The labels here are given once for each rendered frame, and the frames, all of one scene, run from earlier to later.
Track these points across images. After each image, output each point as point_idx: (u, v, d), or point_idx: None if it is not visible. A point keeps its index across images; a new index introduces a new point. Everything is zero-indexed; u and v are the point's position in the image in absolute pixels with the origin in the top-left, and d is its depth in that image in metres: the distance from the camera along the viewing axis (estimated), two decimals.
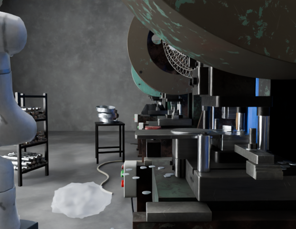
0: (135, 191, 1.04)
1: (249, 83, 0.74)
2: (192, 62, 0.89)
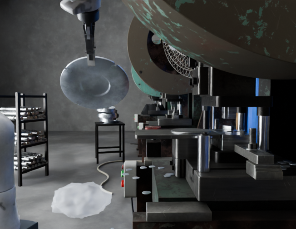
0: (135, 191, 1.04)
1: (249, 83, 0.74)
2: (192, 62, 0.89)
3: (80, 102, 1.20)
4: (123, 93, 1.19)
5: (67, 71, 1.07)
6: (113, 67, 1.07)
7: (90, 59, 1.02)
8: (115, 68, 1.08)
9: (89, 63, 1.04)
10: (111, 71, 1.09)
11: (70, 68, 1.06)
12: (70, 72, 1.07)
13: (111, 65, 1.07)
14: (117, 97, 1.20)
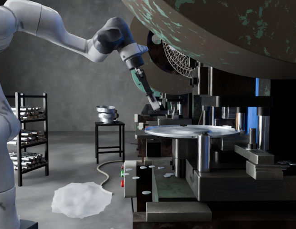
0: (135, 191, 1.04)
1: (249, 83, 0.74)
2: (192, 62, 0.89)
3: (186, 127, 0.95)
4: (234, 132, 0.79)
5: (149, 131, 0.83)
6: None
7: None
8: None
9: (156, 105, 1.16)
10: None
11: None
12: (153, 131, 0.83)
13: None
14: None
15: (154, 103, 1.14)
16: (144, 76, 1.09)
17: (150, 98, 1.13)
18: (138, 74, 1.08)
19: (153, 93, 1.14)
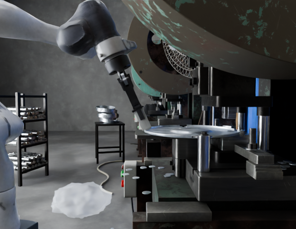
0: (135, 191, 1.04)
1: (249, 83, 0.74)
2: (192, 62, 0.89)
3: (150, 131, 0.83)
4: (194, 126, 0.95)
5: None
6: None
7: None
8: None
9: (147, 124, 0.83)
10: (223, 131, 0.83)
11: None
12: None
13: None
14: None
15: (144, 122, 0.81)
16: (130, 83, 0.76)
17: (138, 115, 0.80)
18: (121, 81, 0.75)
19: (142, 107, 0.81)
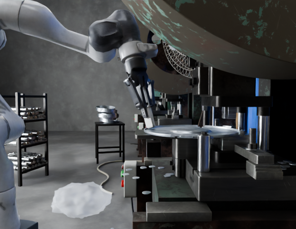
0: (135, 191, 1.04)
1: (249, 83, 0.74)
2: (192, 62, 0.89)
3: None
4: (165, 135, 0.73)
5: None
6: None
7: (152, 115, 0.89)
8: None
9: (153, 123, 0.87)
10: (158, 130, 0.86)
11: None
12: None
13: None
14: None
15: (147, 120, 0.87)
16: (131, 84, 0.85)
17: (142, 113, 0.87)
18: (124, 82, 0.86)
19: (148, 107, 0.87)
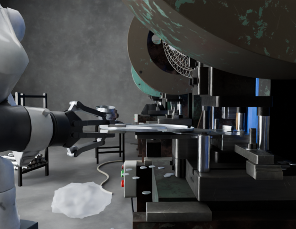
0: (135, 191, 1.04)
1: (249, 83, 0.74)
2: (192, 62, 0.89)
3: None
4: (146, 130, 0.69)
5: None
6: None
7: (111, 136, 0.70)
8: None
9: None
10: None
11: None
12: None
13: None
14: None
15: (116, 124, 0.72)
16: None
17: (111, 120, 0.69)
18: (78, 101, 0.60)
19: None
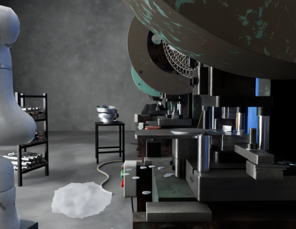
0: (135, 191, 1.04)
1: (249, 83, 0.74)
2: (192, 62, 0.89)
3: None
4: None
5: None
6: None
7: None
8: None
9: None
10: None
11: None
12: None
13: None
14: None
15: None
16: None
17: None
18: None
19: None
